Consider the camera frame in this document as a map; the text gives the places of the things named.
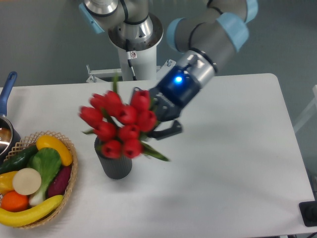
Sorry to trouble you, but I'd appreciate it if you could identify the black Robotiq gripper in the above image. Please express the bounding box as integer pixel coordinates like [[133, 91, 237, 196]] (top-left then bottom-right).
[[130, 65, 200, 140]]

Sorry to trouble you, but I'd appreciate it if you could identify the red tulip bouquet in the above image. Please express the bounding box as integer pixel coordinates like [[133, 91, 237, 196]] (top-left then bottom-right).
[[79, 76, 169, 162]]

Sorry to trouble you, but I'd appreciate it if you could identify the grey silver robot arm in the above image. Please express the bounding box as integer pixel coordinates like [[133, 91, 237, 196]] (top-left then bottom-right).
[[79, 0, 258, 140]]

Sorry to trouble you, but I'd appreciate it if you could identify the dark grey ribbed vase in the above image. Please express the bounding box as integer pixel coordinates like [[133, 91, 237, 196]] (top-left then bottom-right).
[[94, 138, 132, 179]]

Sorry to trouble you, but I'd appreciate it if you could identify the green bok choy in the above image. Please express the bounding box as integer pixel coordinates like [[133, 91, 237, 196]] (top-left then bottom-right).
[[27, 148, 61, 207]]

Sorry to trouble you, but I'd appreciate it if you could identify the purple sweet potato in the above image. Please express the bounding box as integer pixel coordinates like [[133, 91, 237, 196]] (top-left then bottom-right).
[[47, 166, 71, 198]]

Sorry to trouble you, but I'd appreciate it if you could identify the woven wicker basket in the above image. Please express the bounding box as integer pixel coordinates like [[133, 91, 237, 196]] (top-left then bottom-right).
[[0, 131, 78, 229]]

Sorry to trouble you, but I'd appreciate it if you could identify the dark green cucumber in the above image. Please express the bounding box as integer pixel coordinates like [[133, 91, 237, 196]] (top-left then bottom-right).
[[0, 145, 38, 174]]

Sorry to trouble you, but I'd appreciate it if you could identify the round beige radish slice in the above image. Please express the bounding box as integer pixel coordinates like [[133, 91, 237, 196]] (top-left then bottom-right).
[[12, 168, 42, 195]]

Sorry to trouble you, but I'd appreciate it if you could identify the yellow bell pepper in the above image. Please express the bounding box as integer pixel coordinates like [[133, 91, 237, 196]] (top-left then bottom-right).
[[0, 171, 17, 194]]

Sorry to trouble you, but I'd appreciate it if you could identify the orange fruit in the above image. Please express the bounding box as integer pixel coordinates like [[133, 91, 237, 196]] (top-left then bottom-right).
[[0, 191, 29, 212]]

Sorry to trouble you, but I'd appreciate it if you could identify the yellow banana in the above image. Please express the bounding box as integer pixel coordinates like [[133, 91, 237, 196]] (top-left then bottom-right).
[[0, 195, 63, 227]]

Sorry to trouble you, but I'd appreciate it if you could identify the black device at edge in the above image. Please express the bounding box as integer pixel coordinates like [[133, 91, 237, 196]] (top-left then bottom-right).
[[299, 201, 317, 227]]

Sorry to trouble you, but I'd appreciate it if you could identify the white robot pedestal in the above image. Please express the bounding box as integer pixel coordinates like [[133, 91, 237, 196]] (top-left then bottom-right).
[[86, 45, 176, 83]]

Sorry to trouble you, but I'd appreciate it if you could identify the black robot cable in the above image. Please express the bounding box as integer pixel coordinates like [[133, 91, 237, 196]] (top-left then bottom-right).
[[125, 39, 138, 81]]

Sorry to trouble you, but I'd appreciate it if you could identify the blue handled saucepan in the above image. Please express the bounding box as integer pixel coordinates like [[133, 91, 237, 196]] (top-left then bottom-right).
[[0, 71, 21, 165]]

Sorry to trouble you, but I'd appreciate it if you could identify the white frame at right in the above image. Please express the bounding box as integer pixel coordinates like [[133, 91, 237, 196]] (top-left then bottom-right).
[[293, 85, 317, 133]]

